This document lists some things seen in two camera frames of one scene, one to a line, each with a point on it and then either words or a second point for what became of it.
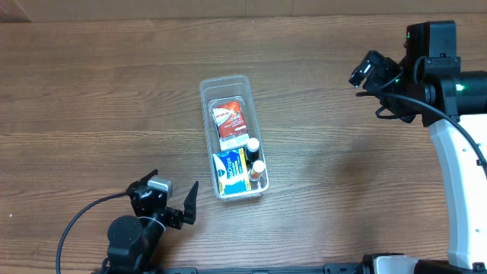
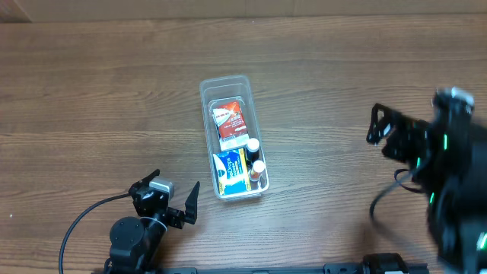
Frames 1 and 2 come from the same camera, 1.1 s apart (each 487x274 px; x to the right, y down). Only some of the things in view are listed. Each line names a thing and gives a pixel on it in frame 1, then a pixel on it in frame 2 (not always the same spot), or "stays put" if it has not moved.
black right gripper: [386, 76] → [398, 134]
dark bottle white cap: [252, 151] stays put
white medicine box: [233, 142] stays put
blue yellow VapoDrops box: [232, 172] stays put
